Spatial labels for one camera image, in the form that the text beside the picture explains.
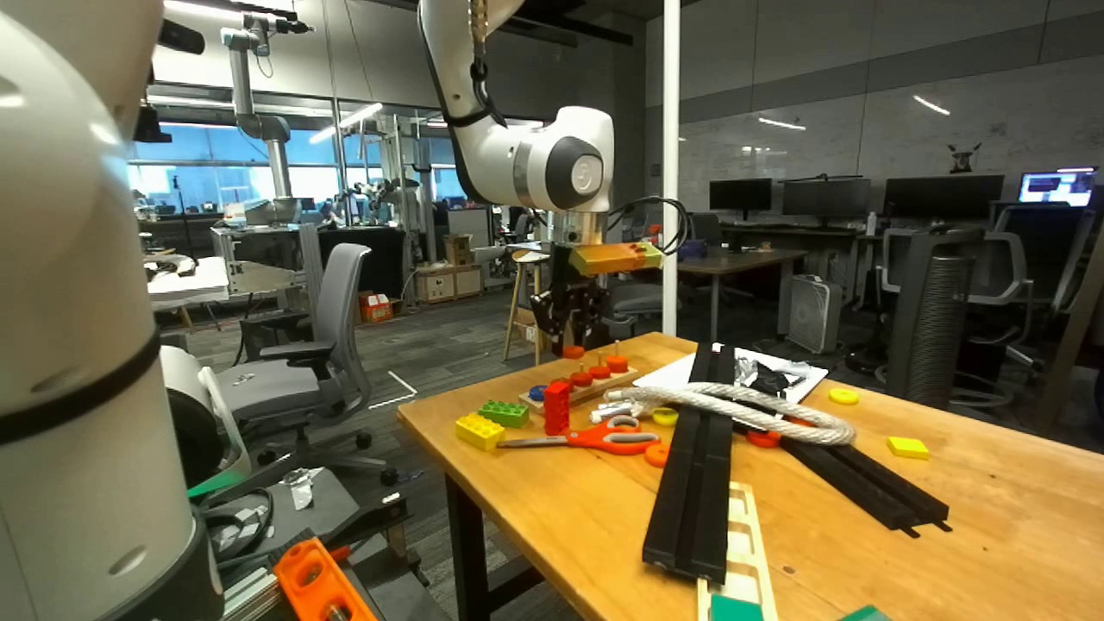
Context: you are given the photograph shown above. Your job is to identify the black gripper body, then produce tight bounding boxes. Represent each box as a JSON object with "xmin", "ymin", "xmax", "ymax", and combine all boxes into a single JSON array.
[{"xmin": 549, "ymin": 246, "xmax": 611, "ymax": 347}]

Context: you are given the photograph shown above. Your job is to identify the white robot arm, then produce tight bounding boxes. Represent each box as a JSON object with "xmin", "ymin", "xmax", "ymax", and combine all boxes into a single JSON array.
[{"xmin": 0, "ymin": 0, "xmax": 225, "ymax": 621}]

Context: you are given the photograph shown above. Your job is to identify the wooden peg holder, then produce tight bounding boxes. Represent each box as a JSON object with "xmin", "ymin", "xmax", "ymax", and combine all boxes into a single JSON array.
[{"xmin": 564, "ymin": 356, "xmax": 637, "ymax": 403}]

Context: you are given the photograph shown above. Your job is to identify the yellow token far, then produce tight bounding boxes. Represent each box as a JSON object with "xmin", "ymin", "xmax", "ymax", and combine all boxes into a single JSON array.
[{"xmin": 827, "ymin": 387, "xmax": 858, "ymax": 403}]

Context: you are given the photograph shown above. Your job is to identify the wooden stool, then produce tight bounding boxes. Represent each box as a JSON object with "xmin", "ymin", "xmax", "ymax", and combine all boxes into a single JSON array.
[{"xmin": 505, "ymin": 252, "xmax": 549, "ymax": 364}]

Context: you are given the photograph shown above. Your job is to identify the red cylinder block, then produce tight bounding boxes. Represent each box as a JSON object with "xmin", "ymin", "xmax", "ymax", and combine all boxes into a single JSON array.
[{"xmin": 543, "ymin": 379, "xmax": 572, "ymax": 435}]

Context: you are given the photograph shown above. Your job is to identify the green lego brick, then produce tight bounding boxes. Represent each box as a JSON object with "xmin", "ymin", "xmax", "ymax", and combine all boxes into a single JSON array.
[{"xmin": 476, "ymin": 402, "xmax": 528, "ymax": 430}]

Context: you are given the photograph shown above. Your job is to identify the yellow lego brick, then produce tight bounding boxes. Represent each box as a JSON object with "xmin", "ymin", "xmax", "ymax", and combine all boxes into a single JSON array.
[{"xmin": 455, "ymin": 415, "xmax": 505, "ymax": 454}]

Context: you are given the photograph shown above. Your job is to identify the white paper sheet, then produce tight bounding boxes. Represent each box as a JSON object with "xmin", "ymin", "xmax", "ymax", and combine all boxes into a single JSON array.
[{"xmin": 637, "ymin": 350, "xmax": 827, "ymax": 403}]

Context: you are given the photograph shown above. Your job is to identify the long black track piece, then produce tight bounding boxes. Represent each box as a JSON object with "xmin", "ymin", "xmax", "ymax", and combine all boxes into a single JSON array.
[{"xmin": 637, "ymin": 339, "xmax": 736, "ymax": 587}]

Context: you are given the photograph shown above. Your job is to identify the grey office chair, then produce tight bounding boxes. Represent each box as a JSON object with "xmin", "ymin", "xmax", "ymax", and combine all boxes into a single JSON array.
[{"xmin": 214, "ymin": 243, "xmax": 396, "ymax": 487}]

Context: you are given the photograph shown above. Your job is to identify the white vertical pole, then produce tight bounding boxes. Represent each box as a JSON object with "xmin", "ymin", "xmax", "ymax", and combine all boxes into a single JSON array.
[{"xmin": 664, "ymin": 0, "xmax": 680, "ymax": 336}]

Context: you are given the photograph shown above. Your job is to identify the white wooden ladder rack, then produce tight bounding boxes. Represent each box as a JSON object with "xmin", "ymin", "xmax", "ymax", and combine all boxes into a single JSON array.
[{"xmin": 694, "ymin": 484, "xmax": 779, "ymax": 621}]

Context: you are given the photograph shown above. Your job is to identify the green block on rack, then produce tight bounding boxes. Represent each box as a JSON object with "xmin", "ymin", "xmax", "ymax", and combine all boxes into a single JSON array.
[{"xmin": 709, "ymin": 595, "xmax": 764, "ymax": 621}]

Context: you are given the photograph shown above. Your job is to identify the small yellow block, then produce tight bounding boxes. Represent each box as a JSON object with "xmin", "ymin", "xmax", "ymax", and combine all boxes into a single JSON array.
[{"xmin": 888, "ymin": 435, "xmax": 931, "ymax": 459}]

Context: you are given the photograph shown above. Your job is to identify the orange tool on floor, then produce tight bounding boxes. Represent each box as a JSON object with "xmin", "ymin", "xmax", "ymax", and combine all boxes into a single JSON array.
[{"xmin": 276, "ymin": 540, "xmax": 380, "ymax": 621}]

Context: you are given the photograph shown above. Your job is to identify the green block on table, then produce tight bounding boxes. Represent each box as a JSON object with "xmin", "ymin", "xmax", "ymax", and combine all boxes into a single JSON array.
[{"xmin": 840, "ymin": 605, "xmax": 892, "ymax": 621}]

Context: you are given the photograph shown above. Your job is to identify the lit computer monitor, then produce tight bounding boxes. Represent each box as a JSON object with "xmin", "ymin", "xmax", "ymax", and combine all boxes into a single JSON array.
[{"xmin": 1019, "ymin": 166, "xmax": 1096, "ymax": 209}]

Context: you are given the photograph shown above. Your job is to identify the orange handled scissors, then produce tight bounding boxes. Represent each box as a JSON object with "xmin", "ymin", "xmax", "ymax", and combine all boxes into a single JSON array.
[{"xmin": 505, "ymin": 425, "xmax": 655, "ymax": 455}]

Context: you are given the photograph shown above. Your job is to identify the white rope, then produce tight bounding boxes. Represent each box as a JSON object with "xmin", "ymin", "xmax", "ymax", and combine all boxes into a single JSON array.
[{"xmin": 582, "ymin": 379, "xmax": 858, "ymax": 454}]

